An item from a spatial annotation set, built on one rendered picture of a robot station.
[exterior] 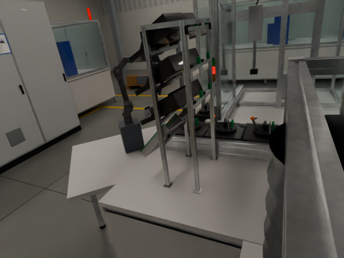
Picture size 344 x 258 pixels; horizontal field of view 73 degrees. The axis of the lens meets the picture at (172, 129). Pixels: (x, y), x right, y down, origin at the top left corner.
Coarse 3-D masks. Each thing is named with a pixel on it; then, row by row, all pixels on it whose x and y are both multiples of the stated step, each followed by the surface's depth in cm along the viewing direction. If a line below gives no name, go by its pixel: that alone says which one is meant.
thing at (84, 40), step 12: (60, 24) 456; (72, 24) 480; (84, 24) 508; (96, 24) 539; (60, 36) 458; (72, 36) 482; (84, 36) 511; (96, 36) 542; (60, 48) 460; (72, 48) 484; (84, 48) 513; (96, 48) 544; (72, 60) 487; (84, 60) 516; (96, 60) 547; (72, 72) 489; (84, 72) 518
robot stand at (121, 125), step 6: (120, 126) 159; (126, 126) 158; (132, 126) 159; (138, 126) 161; (120, 132) 167; (126, 132) 160; (132, 132) 161; (138, 132) 162; (126, 138) 161; (132, 138) 162; (138, 138) 164; (126, 144) 163; (132, 144) 164; (138, 144) 166; (126, 150) 164; (132, 150) 166
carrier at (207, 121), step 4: (196, 120) 160; (208, 120) 169; (188, 124) 166; (196, 124) 162; (200, 124) 164; (204, 124) 168; (208, 124) 167; (180, 128) 166; (188, 128) 160; (196, 128) 160; (200, 128) 162; (204, 128) 161; (180, 132) 161; (184, 132) 160; (196, 132) 158; (200, 132) 157; (204, 132) 156; (196, 136) 154; (200, 136) 152
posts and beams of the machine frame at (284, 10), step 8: (288, 0) 176; (280, 32) 186; (280, 40) 189; (280, 48) 191; (280, 56) 193; (280, 64) 196; (280, 72) 199; (280, 80) 202; (280, 88) 204; (280, 96) 206; (280, 104) 209
